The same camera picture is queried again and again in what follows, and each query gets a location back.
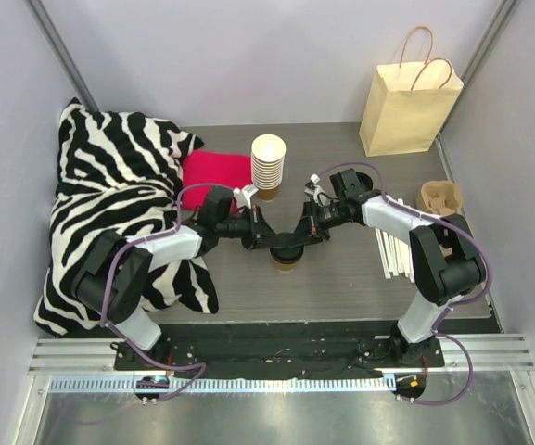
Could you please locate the black plastic cup lid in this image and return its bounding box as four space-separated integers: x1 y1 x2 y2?
269 246 304 257

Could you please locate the brown paper coffee cup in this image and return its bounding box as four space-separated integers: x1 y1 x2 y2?
271 252 302 273

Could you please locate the brown pulp cup carrier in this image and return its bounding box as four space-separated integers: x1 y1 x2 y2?
415 181 463 216

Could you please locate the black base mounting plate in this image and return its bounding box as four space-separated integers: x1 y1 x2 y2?
111 321 445 380

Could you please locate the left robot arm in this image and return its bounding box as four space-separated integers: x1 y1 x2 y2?
71 185 287 370

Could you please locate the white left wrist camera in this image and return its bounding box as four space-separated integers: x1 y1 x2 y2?
233 184 259 209

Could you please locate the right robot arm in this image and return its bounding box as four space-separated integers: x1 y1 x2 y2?
285 169 491 366

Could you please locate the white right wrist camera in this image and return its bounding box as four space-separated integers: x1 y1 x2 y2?
304 174 323 202

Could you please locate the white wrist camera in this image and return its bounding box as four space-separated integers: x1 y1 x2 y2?
304 174 323 202
233 184 259 209

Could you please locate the white wrapped straw bundle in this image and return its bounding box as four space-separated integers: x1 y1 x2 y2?
374 198 419 282

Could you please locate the stack of brown paper cups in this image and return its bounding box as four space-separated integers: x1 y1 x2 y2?
251 134 287 202

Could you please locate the zebra print pillow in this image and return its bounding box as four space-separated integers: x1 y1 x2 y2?
33 98 204 337

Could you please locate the brown paper bag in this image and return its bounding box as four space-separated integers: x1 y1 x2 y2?
359 25 464 157

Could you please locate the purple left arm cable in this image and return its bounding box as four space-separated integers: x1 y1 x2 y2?
99 183 245 413

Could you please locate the pink folded cloth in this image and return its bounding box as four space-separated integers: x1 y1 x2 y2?
183 150 252 189

